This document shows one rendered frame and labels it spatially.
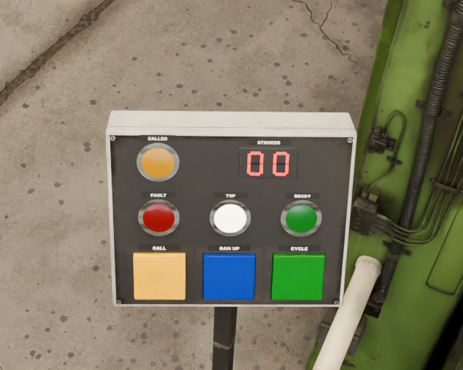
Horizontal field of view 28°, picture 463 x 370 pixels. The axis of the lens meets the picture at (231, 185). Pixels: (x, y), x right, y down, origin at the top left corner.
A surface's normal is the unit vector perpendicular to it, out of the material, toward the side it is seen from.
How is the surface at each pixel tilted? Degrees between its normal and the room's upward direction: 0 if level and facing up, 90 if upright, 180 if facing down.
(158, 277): 60
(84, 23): 0
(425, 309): 90
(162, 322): 0
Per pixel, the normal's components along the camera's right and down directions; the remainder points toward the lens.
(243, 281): 0.03, 0.44
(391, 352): -0.41, 0.75
